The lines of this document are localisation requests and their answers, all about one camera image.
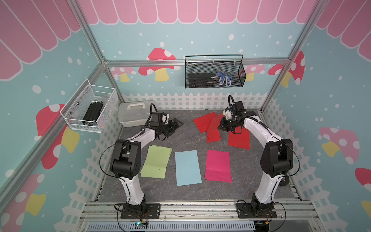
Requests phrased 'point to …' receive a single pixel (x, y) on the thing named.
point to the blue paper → (187, 168)
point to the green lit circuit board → (140, 225)
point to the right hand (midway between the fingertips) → (218, 126)
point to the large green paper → (156, 161)
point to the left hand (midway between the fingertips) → (179, 128)
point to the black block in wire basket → (92, 113)
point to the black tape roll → (285, 182)
